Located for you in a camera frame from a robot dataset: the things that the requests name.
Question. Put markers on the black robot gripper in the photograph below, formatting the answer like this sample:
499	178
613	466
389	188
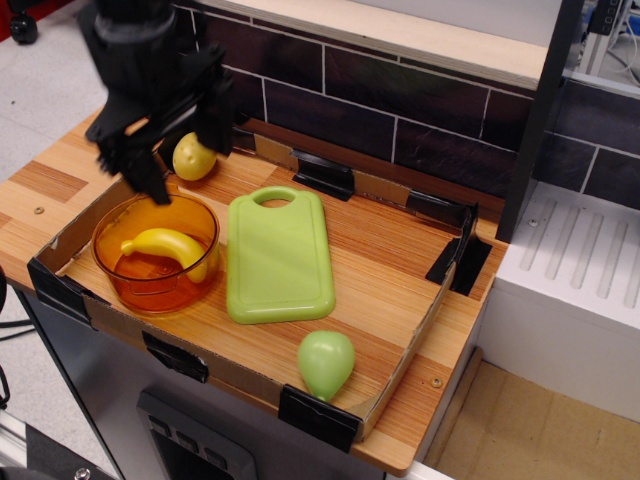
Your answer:
153	91

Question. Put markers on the yellow plastic toy banana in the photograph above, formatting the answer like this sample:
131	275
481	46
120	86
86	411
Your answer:
171	244

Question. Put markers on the orange transparent plastic pot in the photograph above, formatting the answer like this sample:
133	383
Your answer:
148	283

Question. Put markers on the cardboard fence with black tape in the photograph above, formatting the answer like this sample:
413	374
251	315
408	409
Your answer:
410	336

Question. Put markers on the yellow plastic toy potato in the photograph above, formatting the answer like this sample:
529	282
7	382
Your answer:
192	160

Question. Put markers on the green plastic cutting board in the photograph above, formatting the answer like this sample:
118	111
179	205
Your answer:
278	259

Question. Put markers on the black caster wheel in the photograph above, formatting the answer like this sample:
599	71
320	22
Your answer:
23	29

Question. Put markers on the green plastic toy pear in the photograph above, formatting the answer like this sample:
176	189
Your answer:
326	360

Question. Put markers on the grey toy oven front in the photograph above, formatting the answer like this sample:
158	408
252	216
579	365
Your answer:
188	449

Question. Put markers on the white toy sink drainboard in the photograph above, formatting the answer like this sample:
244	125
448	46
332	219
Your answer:
563	311

